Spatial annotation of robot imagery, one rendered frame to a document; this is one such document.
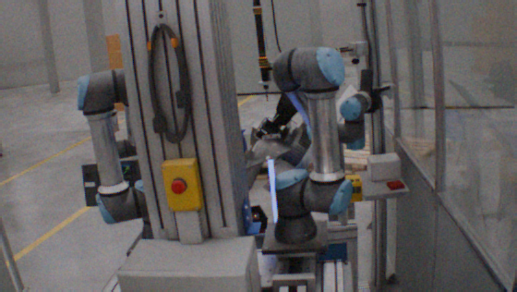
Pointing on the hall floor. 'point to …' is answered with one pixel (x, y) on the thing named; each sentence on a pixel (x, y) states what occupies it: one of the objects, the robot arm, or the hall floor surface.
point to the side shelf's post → (381, 245)
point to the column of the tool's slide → (375, 119)
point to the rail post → (354, 264)
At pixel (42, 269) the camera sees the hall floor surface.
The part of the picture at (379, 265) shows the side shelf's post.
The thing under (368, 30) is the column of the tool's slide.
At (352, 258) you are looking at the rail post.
